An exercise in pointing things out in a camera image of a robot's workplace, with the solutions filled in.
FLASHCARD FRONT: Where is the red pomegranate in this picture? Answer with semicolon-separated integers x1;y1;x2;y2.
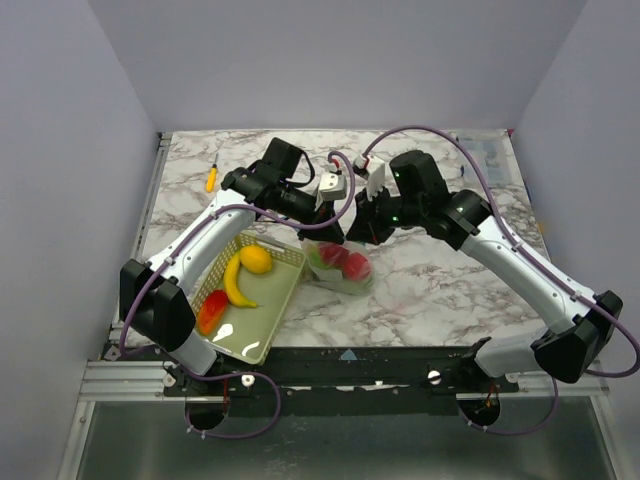
342;252;372;282

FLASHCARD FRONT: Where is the clear zip top bag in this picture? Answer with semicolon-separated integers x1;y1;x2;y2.
301;239;375;295

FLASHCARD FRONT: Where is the red apple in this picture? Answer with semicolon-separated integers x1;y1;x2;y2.
318;242;350;268

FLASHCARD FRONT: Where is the green starfruit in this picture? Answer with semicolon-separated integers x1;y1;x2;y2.
305;247;327;270

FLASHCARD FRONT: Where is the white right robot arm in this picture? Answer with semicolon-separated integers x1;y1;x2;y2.
347;150;622;392

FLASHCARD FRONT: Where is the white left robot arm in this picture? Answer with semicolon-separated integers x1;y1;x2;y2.
119;138;344;395

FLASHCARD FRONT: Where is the yellow banana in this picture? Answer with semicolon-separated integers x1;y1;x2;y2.
223;252;258;308

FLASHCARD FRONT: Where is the clear plastic screw box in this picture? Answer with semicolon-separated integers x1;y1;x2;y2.
456;131;511;188

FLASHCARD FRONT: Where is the red orange mango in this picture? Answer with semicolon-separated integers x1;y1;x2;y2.
196;290;229;336

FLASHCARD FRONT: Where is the green perforated plastic basket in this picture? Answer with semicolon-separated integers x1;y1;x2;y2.
191;231;306;365

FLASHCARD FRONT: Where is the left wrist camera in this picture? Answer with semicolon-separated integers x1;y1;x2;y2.
315;172;347;211

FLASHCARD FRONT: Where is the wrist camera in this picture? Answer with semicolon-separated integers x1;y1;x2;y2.
353;155;386;201
315;172;347;211

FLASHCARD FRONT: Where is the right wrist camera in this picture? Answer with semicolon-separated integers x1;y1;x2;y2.
353;155;386;201

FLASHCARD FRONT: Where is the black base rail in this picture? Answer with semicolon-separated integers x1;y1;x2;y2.
164;347;519;418

